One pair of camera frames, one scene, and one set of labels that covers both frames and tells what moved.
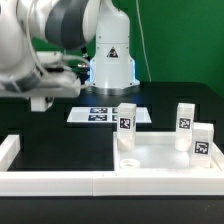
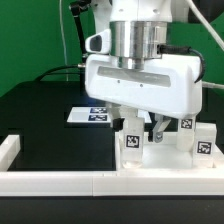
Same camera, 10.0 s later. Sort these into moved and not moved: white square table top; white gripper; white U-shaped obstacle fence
Moved: white gripper
Not moved: white square table top; white U-shaped obstacle fence
